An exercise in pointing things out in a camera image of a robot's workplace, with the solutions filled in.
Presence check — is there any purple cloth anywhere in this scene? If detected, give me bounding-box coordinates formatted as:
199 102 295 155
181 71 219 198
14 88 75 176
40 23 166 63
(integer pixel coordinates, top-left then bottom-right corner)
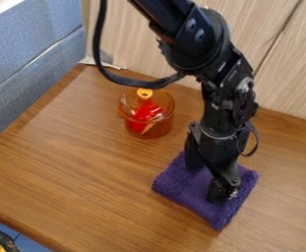
151 150 261 232

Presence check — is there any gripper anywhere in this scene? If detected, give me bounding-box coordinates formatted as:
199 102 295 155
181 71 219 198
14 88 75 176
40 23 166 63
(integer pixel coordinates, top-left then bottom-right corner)
184 122 253 204

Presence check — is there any red toy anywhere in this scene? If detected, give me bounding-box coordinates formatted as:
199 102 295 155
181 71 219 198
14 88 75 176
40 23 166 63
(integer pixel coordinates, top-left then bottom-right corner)
127 99 166 135

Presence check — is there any black cable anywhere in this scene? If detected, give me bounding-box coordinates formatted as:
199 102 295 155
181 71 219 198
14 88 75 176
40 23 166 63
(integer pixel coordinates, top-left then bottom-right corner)
92 0 189 91

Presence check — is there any orange clear pot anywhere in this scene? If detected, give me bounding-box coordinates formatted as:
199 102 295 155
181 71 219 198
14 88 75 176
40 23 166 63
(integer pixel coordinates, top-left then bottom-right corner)
115 87 177 140

